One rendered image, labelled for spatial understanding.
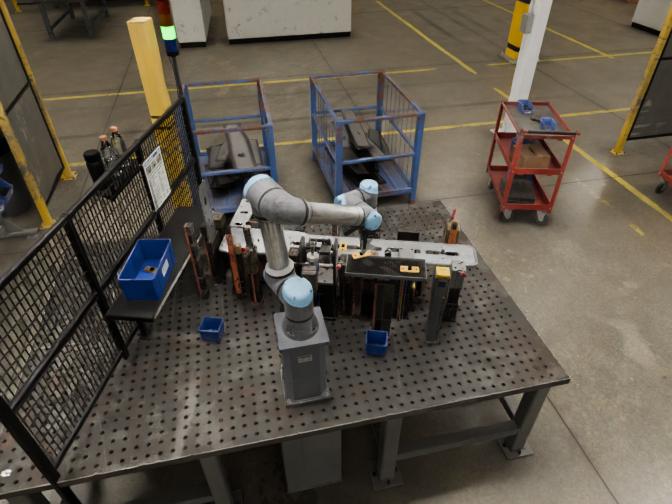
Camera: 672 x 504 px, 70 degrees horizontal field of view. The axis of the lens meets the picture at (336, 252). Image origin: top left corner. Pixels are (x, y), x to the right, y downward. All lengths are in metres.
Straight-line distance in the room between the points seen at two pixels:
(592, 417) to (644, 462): 0.33
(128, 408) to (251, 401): 0.55
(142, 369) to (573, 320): 2.93
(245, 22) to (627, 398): 8.64
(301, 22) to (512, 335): 8.38
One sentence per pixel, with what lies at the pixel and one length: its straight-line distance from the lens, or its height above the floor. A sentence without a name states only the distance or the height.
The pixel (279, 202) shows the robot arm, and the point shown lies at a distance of 1.60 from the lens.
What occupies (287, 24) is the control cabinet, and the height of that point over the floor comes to 0.30.
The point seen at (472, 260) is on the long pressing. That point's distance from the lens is 2.58.
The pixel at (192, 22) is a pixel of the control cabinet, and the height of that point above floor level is 0.44.
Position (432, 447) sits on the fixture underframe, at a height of 0.23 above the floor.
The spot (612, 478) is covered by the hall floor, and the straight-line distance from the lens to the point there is 3.24.
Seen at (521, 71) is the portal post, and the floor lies 0.81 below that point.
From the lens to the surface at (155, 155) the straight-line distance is 2.73.
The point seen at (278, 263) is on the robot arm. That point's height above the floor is 1.39.
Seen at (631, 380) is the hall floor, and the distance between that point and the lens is 3.73.
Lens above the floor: 2.58
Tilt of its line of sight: 39 degrees down
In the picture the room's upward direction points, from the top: straight up
